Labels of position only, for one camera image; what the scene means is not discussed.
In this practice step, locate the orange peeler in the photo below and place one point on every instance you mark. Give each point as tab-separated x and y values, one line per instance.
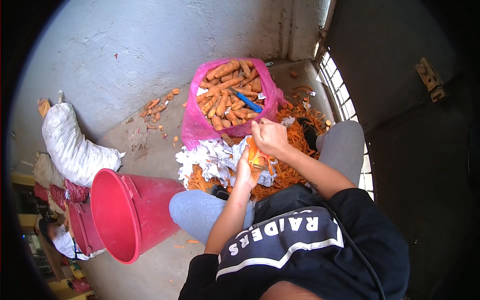
256	155

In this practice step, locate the pink plastic bag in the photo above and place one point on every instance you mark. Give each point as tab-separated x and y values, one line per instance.
195	127

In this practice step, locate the scattered carrot pieces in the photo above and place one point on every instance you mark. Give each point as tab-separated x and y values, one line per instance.
155	108

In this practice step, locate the rusty door latch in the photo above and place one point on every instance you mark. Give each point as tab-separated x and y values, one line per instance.
430	79

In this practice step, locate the white woven sack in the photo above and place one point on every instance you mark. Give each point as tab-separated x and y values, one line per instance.
71	146

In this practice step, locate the dark metal door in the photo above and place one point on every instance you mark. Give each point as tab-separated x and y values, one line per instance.
412	168

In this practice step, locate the pile of unpeeled carrots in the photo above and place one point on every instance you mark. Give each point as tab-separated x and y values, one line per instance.
221	101

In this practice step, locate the person's left hand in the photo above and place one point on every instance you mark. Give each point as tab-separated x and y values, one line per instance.
243	174

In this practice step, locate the barred window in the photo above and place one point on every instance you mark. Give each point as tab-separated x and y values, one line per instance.
337	86

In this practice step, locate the heap of carrot peels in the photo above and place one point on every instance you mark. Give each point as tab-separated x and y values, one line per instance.
296	135

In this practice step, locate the red mesh sacks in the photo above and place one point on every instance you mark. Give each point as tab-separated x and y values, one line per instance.
75	193

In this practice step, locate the person's legs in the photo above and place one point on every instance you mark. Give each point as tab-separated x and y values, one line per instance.
195	213

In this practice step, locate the person's body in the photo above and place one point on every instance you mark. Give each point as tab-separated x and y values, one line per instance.
300	255

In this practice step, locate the wooden block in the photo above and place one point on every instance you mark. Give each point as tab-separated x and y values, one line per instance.
44	107

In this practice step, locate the heap of crumpled white paper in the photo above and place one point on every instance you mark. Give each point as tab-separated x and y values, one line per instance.
213	157

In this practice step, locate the single dirty carrot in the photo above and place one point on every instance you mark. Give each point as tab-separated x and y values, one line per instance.
227	139

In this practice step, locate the person's right hand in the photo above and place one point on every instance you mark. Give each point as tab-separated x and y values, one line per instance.
272	137

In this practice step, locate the person's left thumb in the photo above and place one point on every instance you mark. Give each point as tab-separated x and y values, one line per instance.
245	155

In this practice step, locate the beige sack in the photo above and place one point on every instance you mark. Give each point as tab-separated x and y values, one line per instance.
45	170

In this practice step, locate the large red bucket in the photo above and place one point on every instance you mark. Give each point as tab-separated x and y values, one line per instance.
150	210

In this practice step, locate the person's right fingers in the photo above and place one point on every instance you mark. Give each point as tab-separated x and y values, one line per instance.
258	137

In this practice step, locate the small red bucket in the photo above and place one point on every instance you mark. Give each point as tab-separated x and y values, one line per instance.
88	228

